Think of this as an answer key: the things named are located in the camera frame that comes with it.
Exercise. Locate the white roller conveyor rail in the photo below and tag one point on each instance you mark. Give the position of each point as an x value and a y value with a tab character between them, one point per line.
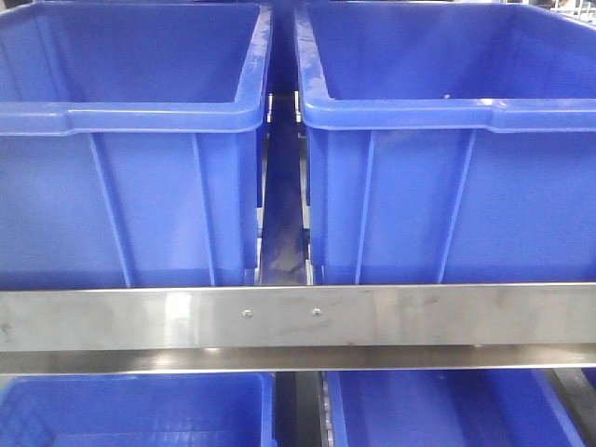
314	423

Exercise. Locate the blue plastic bin left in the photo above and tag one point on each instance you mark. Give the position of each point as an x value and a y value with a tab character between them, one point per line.
203	409

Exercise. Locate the steel shelf divider rail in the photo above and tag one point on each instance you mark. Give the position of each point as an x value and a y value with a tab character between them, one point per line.
284	238

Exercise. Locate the blue upper bin left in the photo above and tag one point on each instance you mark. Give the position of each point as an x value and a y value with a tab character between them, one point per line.
131	135

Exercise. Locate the steel shelf front rail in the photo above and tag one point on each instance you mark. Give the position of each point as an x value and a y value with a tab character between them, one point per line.
301	328

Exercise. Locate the blue upper bin right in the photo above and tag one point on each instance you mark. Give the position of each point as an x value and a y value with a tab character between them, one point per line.
447	142

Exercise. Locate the blue plastic bin right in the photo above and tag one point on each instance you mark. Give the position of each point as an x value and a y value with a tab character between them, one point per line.
447	408

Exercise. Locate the blue plastic bin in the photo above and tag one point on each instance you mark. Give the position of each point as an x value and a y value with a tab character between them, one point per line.
203	409
447	408

